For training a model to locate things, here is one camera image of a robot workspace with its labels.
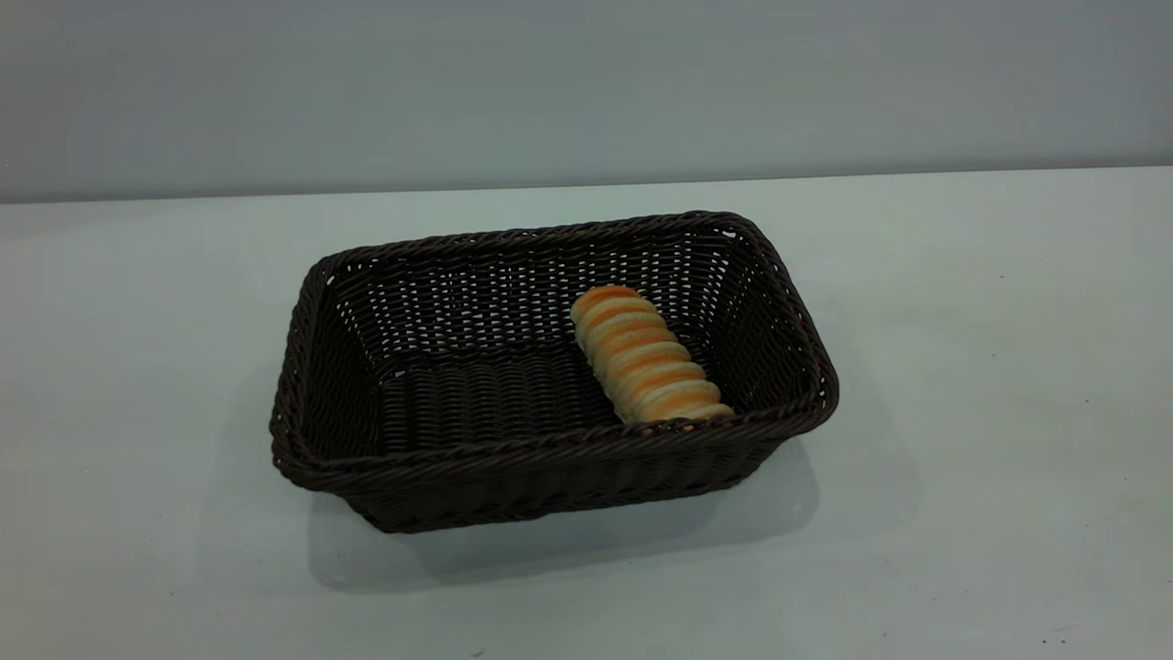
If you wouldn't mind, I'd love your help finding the striped orange bread roll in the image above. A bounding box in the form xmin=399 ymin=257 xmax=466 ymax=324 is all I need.
xmin=569 ymin=285 xmax=737 ymax=425

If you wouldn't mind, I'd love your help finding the black woven wicker basket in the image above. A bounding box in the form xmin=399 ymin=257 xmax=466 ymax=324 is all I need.
xmin=269 ymin=211 xmax=840 ymax=535

